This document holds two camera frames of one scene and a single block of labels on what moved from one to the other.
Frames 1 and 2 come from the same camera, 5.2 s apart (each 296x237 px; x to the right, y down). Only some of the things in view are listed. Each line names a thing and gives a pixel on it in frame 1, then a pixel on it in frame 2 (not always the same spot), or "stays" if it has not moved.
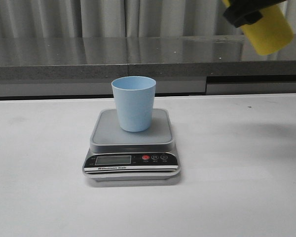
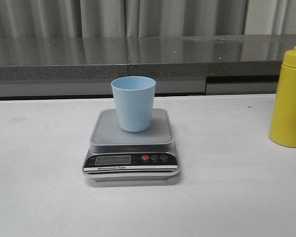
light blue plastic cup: (134, 97) stays
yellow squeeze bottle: (272, 33) → (288, 126)
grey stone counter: (85, 67) stays
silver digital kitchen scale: (115, 154) stays
